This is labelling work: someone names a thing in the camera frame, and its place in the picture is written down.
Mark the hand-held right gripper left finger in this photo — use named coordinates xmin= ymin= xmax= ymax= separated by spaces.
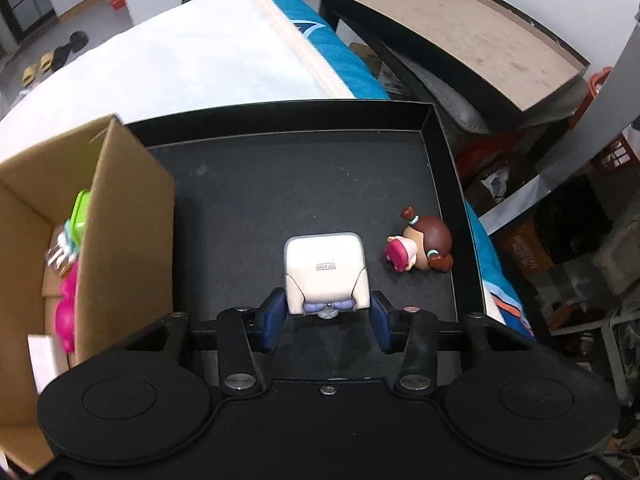
xmin=122 ymin=287 xmax=290 ymax=393

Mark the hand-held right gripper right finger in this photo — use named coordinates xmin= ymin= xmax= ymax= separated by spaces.
xmin=369 ymin=290 xmax=538 ymax=393

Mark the white toy figure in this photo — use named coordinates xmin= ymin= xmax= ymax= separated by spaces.
xmin=283 ymin=232 xmax=372 ymax=320

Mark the brown-haired doll figure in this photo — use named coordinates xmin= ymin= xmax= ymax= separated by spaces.
xmin=385 ymin=205 xmax=453 ymax=273

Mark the black shallow tray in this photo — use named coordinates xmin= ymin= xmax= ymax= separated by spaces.
xmin=122 ymin=100 xmax=488 ymax=381

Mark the brown cardboard box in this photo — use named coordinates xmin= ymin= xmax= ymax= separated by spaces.
xmin=0 ymin=115 xmax=176 ymax=476

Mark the pink toy figure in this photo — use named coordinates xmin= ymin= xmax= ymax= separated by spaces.
xmin=55 ymin=262 xmax=81 ymax=356

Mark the small brown carton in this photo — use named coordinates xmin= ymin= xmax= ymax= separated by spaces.
xmin=500 ymin=220 xmax=556 ymax=272

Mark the white striped toy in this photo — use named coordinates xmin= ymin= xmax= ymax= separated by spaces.
xmin=47 ymin=220 xmax=81 ymax=277

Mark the green toy box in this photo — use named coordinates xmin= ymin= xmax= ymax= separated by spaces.
xmin=70 ymin=189 xmax=93 ymax=241

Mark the white card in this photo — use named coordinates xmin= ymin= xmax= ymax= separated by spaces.
xmin=27 ymin=335 xmax=72 ymax=396

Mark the dark grey cushion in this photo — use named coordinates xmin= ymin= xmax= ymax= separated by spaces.
xmin=385 ymin=55 xmax=501 ymax=133

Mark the orange plastic basket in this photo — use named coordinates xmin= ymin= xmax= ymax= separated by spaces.
xmin=570 ymin=67 xmax=640 ymax=168

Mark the upturned black table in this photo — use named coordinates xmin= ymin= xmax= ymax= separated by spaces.
xmin=320 ymin=0 xmax=591 ymax=126

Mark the black shelf unit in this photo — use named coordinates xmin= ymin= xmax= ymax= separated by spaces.
xmin=0 ymin=0 xmax=56 ymax=43

